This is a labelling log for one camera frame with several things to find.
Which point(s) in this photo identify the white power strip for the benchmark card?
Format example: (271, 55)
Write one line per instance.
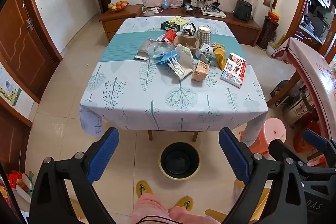
(152, 11)

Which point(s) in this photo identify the yellow plastic chair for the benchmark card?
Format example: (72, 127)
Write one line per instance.
(214, 213)

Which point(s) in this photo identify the blue snow globe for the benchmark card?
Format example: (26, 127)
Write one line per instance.
(165, 5)

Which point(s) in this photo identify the black bin with yellow rim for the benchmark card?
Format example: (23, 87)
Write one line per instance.
(179, 161)

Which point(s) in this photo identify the fruit bowl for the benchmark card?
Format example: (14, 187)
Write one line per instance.
(118, 6)

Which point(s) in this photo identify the red white chocolate box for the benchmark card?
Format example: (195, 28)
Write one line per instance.
(233, 69)

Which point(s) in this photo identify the dark grey air fryer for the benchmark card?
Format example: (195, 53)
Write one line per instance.
(242, 10)

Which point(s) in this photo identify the yellow embroidered slipper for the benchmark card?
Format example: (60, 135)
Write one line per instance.
(185, 203)
(143, 188)

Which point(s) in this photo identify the printed cardboard box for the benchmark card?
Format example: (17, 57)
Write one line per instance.
(298, 116)

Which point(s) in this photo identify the red snack packet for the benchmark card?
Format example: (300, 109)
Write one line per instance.
(170, 35)

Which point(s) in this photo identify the small grey packet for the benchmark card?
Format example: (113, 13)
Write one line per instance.
(206, 58)

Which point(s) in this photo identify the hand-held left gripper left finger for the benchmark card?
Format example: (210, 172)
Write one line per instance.
(105, 153)

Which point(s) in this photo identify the brown paper bowl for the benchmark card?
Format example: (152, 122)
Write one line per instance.
(186, 41)

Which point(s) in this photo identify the teal striped table runner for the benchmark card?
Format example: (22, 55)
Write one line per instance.
(126, 45)

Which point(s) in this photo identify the wall poster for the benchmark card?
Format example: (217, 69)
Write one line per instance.
(10, 92)

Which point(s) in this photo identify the person's leg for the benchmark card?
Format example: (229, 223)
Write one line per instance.
(189, 216)
(148, 209)

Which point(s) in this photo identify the dark patterned tall vase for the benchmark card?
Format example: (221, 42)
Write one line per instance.
(267, 32)

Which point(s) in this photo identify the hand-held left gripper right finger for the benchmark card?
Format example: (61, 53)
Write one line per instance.
(233, 155)

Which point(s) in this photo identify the person's left leg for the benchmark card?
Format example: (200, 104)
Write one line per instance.
(148, 209)

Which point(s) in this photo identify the wooden television cabinet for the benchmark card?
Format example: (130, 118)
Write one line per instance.
(118, 22)

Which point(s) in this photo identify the foil wrapper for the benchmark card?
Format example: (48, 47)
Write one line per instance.
(189, 29)

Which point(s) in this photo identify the wooden table base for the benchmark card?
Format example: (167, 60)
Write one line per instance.
(150, 134)

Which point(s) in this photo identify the brown drink carton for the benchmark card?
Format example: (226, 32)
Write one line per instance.
(199, 71)

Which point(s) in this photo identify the pink plastic stool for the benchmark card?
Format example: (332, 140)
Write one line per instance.
(273, 129)

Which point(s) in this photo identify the person's right leg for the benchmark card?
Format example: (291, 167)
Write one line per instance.
(189, 216)

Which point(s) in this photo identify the wooden side cabinet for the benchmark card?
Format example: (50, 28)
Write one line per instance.
(13, 134)

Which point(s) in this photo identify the round table with pink cloth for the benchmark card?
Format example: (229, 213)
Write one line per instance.
(309, 61)

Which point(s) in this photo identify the yellow snack bag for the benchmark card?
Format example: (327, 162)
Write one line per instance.
(220, 56)

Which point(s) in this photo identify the orange plastic stool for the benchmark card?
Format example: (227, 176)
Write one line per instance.
(305, 138)

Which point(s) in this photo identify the wooden door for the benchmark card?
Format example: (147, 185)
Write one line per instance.
(23, 48)

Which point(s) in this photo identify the white cloth bag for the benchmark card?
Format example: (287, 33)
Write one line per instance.
(181, 72)

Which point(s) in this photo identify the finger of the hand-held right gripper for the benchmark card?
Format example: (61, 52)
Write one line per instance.
(313, 138)
(277, 149)

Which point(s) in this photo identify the white set-top box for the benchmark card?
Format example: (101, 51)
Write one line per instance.
(215, 14)

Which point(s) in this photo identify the checked paper cup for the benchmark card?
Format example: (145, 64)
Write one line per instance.
(204, 35)

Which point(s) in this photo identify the colourful snack packets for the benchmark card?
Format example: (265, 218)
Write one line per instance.
(19, 182)

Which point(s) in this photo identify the green cardboard box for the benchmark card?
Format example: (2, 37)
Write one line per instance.
(173, 24)

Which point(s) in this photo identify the clear plastic container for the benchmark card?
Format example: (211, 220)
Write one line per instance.
(158, 49)

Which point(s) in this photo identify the cream paper bag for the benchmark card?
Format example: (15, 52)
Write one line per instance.
(185, 54)

